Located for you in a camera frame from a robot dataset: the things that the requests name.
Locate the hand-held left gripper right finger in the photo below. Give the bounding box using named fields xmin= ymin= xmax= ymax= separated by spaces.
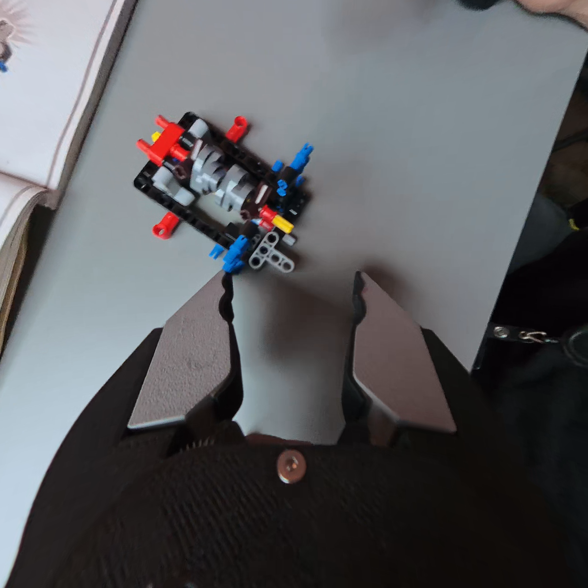
xmin=341 ymin=271 xmax=458 ymax=446

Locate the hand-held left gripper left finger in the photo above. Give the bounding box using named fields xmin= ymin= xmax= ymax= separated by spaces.
xmin=128 ymin=271 xmax=244 ymax=430

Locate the lego chassis assembly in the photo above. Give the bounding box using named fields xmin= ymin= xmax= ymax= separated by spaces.
xmin=134 ymin=111 xmax=316 ymax=275

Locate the lego instruction booklet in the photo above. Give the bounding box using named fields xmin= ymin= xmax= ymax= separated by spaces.
xmin=0 ymin=0 xmax=139 ymax=355

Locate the person's right hand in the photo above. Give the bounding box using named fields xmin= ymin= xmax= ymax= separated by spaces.
xmin=517 ymin=0 xmax=588 ymax=31

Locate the metal badge clip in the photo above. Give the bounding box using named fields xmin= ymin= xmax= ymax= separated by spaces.
xmin=493 ymin=323 xmax=560 ymax=345

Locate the black badge reel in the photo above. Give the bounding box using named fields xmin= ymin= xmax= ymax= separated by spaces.
xmin=558 ymin=323 xmax=588 ymax=369

